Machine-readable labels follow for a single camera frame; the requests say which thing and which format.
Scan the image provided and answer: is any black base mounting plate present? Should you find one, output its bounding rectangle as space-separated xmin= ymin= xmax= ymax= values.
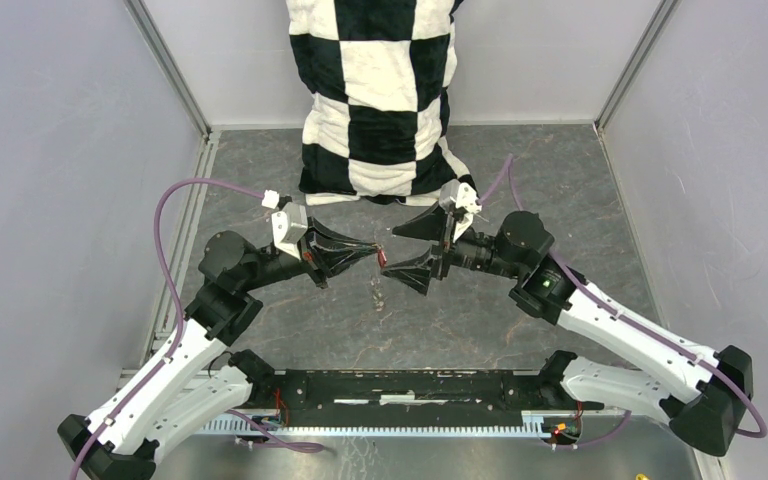
xmin=236 ymin=370 xmax=604 ymax=427

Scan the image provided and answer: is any aluminium frame rail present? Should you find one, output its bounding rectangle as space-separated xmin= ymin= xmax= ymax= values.
xmin=110 ymin=368 xmax=713 ymax=417

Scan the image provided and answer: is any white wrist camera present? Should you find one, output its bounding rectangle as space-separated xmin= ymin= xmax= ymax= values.
xmin=261 ymin=190 xmax=309 ymax=260
xmin=438 ymin=180 xmax=482 ymax=245

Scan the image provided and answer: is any large metal keyring plate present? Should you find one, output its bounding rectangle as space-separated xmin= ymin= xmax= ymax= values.
xmin=369 ymin=271 xmax=386 ymax=312

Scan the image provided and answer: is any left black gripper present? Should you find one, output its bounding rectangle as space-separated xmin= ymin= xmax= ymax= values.
xmin=240 ymin=215 xmax=378 ymax=291

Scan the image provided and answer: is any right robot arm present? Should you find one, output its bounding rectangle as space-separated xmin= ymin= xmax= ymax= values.
xmin=382 ymin=206 xmax=753 ymax=457

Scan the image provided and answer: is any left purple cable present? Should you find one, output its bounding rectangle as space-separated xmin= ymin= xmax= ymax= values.
xmin=67 ymin=177 xmax=329 ymax=480

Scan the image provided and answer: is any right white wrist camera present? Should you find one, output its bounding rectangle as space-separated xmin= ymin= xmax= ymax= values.
xmin=438 ymin=180 xmax=482 ymax=245

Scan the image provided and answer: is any grey slotted cable duct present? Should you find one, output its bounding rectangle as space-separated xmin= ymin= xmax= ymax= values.
xmin=196 ymin=414 xmax=550 ymax=440

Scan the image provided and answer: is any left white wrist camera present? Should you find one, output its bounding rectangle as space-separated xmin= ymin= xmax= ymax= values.
xmin=261 ymin=190 xmax=309 ymax=260

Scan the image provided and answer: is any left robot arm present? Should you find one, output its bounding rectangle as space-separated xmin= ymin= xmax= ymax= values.
xmin=57 ymin=213 xmax=380 ymax=479

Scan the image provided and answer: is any black white checkered blanket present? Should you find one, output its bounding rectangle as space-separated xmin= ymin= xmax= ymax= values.
xmin=287 ymin=0 xmax=472 ymax=206

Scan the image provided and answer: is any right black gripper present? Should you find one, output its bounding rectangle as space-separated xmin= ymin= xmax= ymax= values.
xmin=381 ymin=198 xmax=524 ymax=295

